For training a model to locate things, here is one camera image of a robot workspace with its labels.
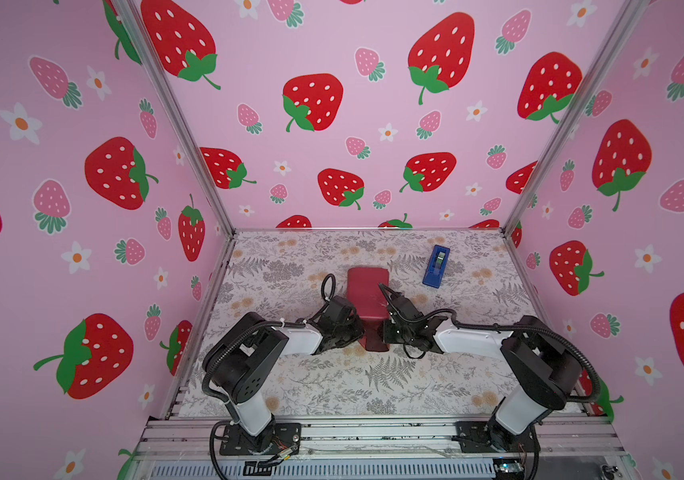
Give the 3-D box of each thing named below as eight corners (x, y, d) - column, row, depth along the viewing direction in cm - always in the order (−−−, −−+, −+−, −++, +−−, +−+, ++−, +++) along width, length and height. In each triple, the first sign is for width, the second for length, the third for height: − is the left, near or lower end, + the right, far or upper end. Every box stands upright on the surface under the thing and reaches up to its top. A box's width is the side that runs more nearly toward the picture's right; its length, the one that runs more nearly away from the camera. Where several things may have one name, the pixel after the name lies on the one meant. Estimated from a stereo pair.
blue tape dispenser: (421, 283, 107) (425, 271, 102) (429, 256, 116) (433, 243, 110) (439, 289, 106) (444, 276, 100) (446, 261, 114) (451, 248, 108)
